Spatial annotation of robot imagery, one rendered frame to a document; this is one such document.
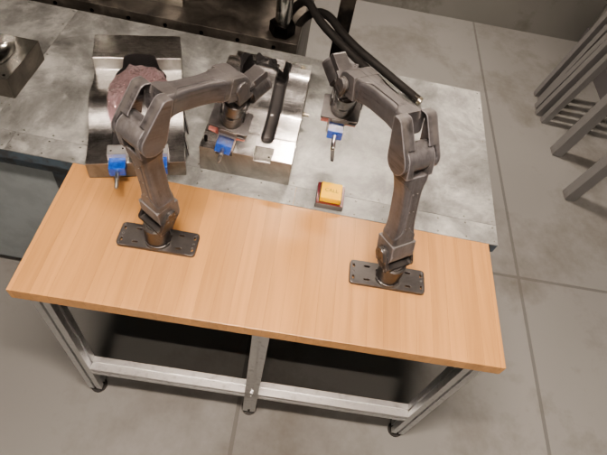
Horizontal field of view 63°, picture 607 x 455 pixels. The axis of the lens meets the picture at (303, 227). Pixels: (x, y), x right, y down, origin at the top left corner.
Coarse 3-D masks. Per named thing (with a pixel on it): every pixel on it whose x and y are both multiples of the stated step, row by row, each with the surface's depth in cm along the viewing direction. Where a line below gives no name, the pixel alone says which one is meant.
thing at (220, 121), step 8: (216, 104) 125; (216, 112) 125; (216, 120) 124; (224, 120) 121; (232, 120) 120; (240, 120) 121; (248, 120) 126; (224, 128) 124; (232, 128) 124; (240, 128) 125; (248, 128) 126
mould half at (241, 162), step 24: (264, 96) 150; (288, 96) 151; (264, 120) 146; (288, 120) 148; (240, 144) 139; (264, 144) 140; (288, 144) 141; (216, 168) 142; (240, 168) 141; (264, 168) 140; (288, 168) 138
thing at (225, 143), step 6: (222, 138) 132; (228, 138) 133; (234, 138) 134; (216, 144) 131; (222, 144) 131; (228, 144) 131; (234, 144) 136; (216, 150) 132; (222, 150) 130; (228, 150) 132
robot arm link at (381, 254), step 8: (376, 248) 121; (384, 248) 119; (376, 256) 122; (384, 256) 119; (408, 256) 124; (384, 264) 120; (392, 264) 123; (400, 264) 123; (408, 264) 123; (384, 272) 122
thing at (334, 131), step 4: (328, 120) 140; (328, 124) 141; (332, 124) 140; (336, 124) 140; (340, 124) 140; (328, 128) 139; (332, 128) 139; (336, 128) 139; (340, 128) 139; (328, 132) 138; (332, 132) 138; (336, 132) 138; (340, 132) 138; (328, 136) 140; (332, 136) 138; (336, 136) 139; (340, 136) 139; (332, 140) 137; (340, 140) 140; (332, 144) 136; (332, 148) 136
